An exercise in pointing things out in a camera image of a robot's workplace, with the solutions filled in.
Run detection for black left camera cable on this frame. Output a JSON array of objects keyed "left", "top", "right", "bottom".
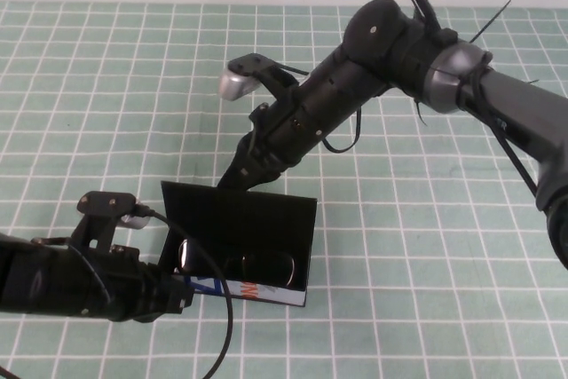
[{"left": 139, "top": 206, "right": 236, "bottom": 379}]

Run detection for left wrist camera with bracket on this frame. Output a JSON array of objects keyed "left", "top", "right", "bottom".
[{"left": 70, "top": 190, "right": 153, "bottom": 247}]

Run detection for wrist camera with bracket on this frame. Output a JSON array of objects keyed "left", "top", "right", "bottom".
[
  {"left": 217, "top": 53, "right": 308, "bottom": 105},
  {"left": 70, "top": 190, "right": 153, "bottom": 247}
]

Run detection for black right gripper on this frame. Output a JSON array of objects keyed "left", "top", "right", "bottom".
[{"left": 216, "top": 53, "right": 381, "bottom": 193}]

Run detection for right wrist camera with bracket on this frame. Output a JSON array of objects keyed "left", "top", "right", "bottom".
[{"left": 217, "top": 53, "right": 308, "bottom": 105}]

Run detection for black framed glasses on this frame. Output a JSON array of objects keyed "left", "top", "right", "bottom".
[{"left": 176, "top": 239, "right": 297, "bottom": 288}]

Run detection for green checkered tablecloth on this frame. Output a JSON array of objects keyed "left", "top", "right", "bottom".
[{"left": 0, "top": 0, "right": 568, "bottom": 379}]

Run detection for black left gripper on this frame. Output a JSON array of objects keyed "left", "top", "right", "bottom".
[{"left": 65, "top": 243, "right": 197, "bottom": 324}]

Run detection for black printed glasses case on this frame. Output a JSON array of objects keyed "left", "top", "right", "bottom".
[{"left": 159, "top": 179, "right": 320, "bottom": 309}]

